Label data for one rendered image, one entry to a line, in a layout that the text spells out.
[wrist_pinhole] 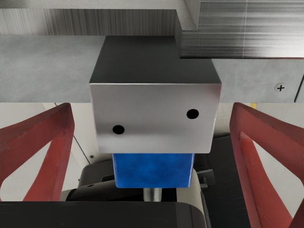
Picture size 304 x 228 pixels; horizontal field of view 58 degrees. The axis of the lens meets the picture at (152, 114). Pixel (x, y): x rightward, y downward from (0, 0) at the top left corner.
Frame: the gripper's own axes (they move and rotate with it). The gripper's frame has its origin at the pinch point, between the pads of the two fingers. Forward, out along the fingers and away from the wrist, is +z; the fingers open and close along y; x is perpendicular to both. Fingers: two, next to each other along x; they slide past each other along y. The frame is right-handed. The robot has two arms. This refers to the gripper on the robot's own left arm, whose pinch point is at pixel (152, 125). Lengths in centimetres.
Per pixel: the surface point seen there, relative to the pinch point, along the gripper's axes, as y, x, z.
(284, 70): -7.6, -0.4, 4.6
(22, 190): 68, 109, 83
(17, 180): 68, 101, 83
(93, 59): 3.2, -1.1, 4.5
